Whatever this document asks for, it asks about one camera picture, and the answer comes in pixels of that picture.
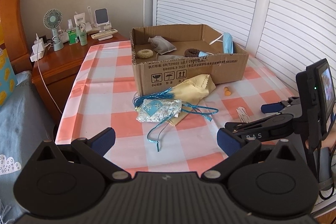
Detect person right hand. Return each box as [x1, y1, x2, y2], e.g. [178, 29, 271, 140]
[321, 124, 336, 151]

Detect wooden bed headboard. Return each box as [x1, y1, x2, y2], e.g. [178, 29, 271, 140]
[1, 0, 33, 73]

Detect wooden nightstand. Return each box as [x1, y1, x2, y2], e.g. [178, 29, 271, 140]
[32, 33, 127, 123]

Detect cardboard box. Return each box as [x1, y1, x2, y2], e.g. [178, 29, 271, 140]
[130, 24, 249, 96]

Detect white louvered wardrobe doors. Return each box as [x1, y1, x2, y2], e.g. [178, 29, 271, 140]
[153, 0, 335, 92]

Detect white remote control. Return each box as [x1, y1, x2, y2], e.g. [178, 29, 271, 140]
[91, 29, 118, 40]

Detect blue surgical face mask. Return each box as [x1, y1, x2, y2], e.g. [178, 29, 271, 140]
[209, 32, 234, 54]

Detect white charging cable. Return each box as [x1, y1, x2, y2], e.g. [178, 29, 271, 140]
[35, 33, 64, 115]

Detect blue bed sheet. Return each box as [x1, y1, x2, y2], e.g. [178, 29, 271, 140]
[0, 71, 55, 223]

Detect white power strip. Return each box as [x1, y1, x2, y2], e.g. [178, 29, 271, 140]
[30, 36, 52, 63]

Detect cream knitted hair scrunchie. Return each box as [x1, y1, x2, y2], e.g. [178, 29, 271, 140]
[136, 49, 154, 59]

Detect brown hair scrunchie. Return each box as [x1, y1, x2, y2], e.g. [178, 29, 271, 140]
[184, 48, 200, 57]

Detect grey sachet bag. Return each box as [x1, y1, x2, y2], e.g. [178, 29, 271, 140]
[148, 36, 177, 55]
[156, 54, 184, 61]

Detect green tube bottle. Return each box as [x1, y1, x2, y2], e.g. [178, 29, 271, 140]
[76, 23, 87, 46]

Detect blue drawstring pouch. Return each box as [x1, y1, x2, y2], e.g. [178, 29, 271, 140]
[132, 87, 220, 152]

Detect phone stand mirror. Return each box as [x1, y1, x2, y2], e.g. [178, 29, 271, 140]
[94, 8, 110, 32]

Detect yellow cleaning cloth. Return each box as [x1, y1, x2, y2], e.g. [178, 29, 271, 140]
[169, 74, 218, 126]

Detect yellow blue paper bag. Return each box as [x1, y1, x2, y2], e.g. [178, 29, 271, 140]
[0, 28, 18, 107]

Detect green small bottle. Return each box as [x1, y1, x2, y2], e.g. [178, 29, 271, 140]
[67, 28, 77, 45]

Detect small orange earplug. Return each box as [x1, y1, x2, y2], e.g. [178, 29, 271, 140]
[224, 86, 231, 96]

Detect pink checkered tablecloth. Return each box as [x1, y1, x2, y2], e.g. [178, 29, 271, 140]
[56, 41, 292, 173]

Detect green desk fan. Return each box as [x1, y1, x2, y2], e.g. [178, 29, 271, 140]
[43, 9, 63, 52]

